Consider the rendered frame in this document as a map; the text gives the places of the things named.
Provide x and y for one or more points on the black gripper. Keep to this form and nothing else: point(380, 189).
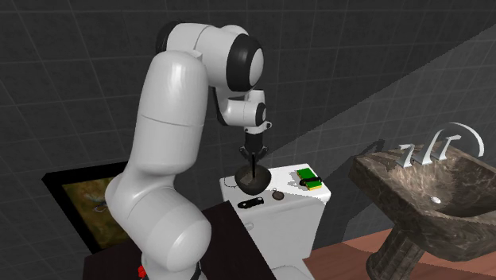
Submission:
point(254, 140)

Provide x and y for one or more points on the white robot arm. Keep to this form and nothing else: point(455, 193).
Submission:
point(170, 155)

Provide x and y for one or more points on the dark round bowl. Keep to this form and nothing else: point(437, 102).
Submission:
point(254, 187)

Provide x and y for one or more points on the brown round key fob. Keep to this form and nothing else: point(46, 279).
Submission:
point(278, 194)

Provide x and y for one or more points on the black oblong object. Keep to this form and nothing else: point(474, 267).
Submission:
point(250, 202)

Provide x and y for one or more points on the green and yellow sponge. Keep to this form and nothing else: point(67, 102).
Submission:
point(305, 173)

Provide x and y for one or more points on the white toilet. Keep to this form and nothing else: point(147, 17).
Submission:
point(286, 225)

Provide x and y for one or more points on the dark robot stand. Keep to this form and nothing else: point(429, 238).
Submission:
point(232, 248)

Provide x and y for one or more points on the silver faucet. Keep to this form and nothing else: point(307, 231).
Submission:
point(426, 153)

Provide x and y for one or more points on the black framed wall picture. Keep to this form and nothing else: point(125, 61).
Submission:
point(89, 209)

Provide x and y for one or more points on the brown marble pedestal sink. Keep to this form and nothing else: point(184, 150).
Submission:
point(418, 217)

